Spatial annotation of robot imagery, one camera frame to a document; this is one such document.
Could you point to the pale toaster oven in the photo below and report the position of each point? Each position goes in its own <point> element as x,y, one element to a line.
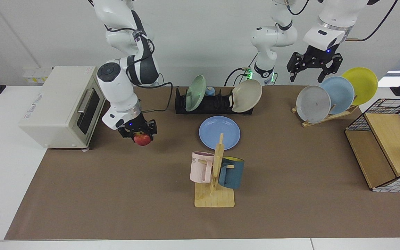
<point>54,111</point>

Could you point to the red yellow apple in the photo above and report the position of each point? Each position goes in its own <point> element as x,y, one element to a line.
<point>142,139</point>

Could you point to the pink mug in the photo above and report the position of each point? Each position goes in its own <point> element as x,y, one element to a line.
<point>200,168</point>

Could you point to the dark blue mug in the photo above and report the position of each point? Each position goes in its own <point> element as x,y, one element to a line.
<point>234,173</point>

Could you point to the beige plate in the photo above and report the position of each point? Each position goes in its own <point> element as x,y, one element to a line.
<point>247,95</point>

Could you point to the brown table cloth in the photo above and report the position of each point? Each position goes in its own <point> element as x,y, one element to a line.
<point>116,194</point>

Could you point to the wooden plate rack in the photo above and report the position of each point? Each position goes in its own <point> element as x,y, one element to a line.
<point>325,118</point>

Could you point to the yellow white wall box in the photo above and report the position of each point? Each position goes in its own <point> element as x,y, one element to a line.
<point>35,75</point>

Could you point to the pale green plate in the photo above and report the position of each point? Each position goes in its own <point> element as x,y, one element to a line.
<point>196,93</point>

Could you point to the small blue round thing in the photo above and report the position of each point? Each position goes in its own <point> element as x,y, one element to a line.
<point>210,91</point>

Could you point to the wooden cup stand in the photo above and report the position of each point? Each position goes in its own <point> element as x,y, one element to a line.
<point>214,198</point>

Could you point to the grey plate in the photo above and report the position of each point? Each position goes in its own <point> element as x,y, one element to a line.
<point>313,104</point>

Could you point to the light blue plate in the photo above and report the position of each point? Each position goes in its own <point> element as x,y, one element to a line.
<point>340,92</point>

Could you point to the black dish rack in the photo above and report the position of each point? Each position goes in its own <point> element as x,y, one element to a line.
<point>217,106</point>

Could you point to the yellow plate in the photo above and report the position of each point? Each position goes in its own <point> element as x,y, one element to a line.
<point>361,81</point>

